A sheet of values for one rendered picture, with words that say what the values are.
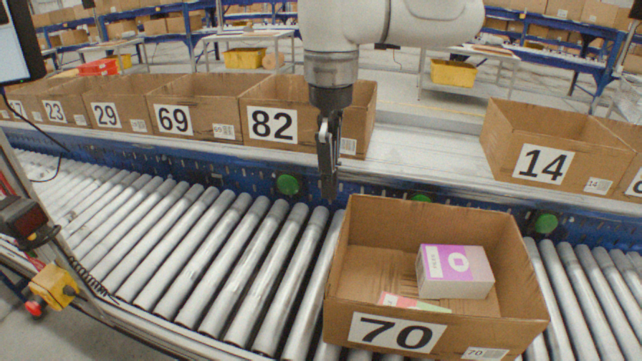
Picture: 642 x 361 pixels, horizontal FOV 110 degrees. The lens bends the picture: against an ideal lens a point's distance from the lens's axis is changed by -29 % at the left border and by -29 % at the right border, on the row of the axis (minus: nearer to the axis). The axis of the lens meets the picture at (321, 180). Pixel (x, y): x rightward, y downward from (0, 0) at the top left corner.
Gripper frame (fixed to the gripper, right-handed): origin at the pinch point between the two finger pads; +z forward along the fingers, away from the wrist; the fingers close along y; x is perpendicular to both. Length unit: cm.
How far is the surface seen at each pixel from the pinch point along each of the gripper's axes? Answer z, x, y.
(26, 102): -2, -167, -30
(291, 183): 17.0, -16.0, -21.1
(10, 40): -34, -56, 18
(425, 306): 22.3, 24.2, 9.5
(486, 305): 23.7, 39.0, 5.9
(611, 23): -45, 347, -480
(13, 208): -10, -45, 34
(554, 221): 17, 62, -21
